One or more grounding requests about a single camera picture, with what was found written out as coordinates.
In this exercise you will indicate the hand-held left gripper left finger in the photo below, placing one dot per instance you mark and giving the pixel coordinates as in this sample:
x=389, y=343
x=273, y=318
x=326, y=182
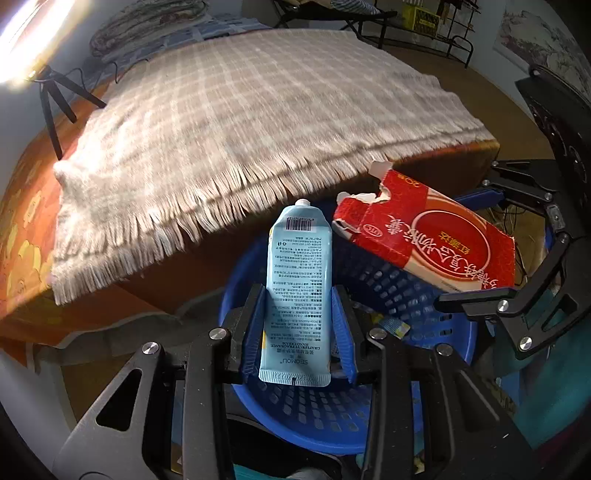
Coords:
x=254, y=332

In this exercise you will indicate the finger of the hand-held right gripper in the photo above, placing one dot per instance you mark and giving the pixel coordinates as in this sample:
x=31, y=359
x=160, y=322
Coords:
x=508, y=304
x=491, y=197

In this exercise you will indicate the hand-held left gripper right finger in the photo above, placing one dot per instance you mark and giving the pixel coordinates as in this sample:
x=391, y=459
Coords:
x=344, y=332

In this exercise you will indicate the blue and yellow small packet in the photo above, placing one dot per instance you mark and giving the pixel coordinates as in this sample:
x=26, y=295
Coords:
x=392, y=328

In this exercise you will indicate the torn red carton box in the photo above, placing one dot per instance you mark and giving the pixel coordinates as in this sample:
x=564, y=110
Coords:
x=438, y=235

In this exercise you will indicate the light blue hand cream tube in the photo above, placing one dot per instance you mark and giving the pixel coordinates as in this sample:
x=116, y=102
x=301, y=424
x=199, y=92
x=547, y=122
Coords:
x=295, y=277

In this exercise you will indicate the blue plastic slotted basket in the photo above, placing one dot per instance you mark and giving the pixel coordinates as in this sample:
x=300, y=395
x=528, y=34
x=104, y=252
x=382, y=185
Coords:
x=318, y=445

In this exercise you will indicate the teal pants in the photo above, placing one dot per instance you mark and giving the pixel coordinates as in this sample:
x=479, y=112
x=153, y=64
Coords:
x=554, y=392

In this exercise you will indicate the black metal rack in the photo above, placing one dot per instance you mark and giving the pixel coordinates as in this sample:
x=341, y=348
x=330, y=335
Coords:
x=455, y=41

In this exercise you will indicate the yellow box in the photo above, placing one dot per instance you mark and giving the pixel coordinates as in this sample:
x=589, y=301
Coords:
x=420, y=18

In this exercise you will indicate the beige plaid fringed blanket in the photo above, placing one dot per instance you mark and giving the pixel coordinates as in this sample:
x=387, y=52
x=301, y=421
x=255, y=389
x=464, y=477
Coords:
x=231, y=115

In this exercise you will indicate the black folding chair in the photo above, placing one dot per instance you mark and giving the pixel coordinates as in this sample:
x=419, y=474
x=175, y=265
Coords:
x=323, y=14

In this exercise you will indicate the black tripod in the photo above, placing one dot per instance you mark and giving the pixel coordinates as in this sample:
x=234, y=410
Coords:
x=51, y=124

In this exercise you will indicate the blue checked cloth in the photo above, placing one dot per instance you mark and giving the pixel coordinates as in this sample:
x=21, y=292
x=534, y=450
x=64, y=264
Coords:
x=221, y=27

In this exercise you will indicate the folded quilt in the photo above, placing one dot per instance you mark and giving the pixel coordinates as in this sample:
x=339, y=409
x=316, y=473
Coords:
x=138, y=27

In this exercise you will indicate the bright lamp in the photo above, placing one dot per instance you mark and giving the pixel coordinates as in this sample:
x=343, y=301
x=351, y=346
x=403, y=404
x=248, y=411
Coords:
x=27, y=41

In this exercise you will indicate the wall poster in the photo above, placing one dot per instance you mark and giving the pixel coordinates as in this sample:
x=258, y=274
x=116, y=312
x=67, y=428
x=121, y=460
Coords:
x=540, y=41

